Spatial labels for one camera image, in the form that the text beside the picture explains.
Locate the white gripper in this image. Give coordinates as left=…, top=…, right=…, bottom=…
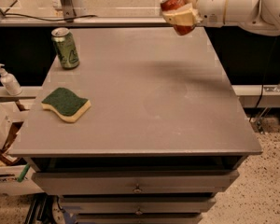
left=162, top=0, right=227, bottom=27

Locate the red coke can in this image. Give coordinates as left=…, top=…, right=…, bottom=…
left=160, top=0, right=193, bottom=35

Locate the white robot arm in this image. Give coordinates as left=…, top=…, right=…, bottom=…
left=160, top=0, right=280, bottom=36

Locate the green soda can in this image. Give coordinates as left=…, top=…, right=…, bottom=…
left=51, top=27, right=79, bottom=69

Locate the grey drawer cabinet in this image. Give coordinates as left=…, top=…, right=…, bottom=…
left=8, top=26, right=263, bottom=224

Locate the green and yellow sponge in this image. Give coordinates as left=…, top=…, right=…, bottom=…
left=41, top=88, right=91, bottom=123

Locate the top grey drawer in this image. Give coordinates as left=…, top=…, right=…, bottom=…
left=33, top=170, right=239, bottom=195

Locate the grey drawer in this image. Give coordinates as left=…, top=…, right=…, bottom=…
left=61, top=195, right=216, bottom=214
left=33, top=170, right=239, bottom=195
left=77, top=214, right=203, bottom=224

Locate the white pump bottle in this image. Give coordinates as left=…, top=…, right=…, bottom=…
left=0, top=63, right=22, bottom=96

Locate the white cardboard box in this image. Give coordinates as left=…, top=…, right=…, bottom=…
left=0, top=102, right=42, bottom=196

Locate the green marker pen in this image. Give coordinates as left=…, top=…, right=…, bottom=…
left=17, top=164, right=30, bottom=183

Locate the middle grey drawer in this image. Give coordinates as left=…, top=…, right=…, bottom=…
left=61, top=195, right=216, bottom=214

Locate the bottom grey drawer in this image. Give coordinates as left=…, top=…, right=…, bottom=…
left=77, top=214, right=203, bottom=224

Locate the black hanging cable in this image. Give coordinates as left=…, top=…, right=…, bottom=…
left=248, top=35, right=280, bottom=123

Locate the left metal bracket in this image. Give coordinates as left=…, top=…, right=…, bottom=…
left=60, top=0, right=76, bottom=22

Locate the black cable on ledge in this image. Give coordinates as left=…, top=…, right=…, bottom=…
left=0, top=0, right=98, bottom=22

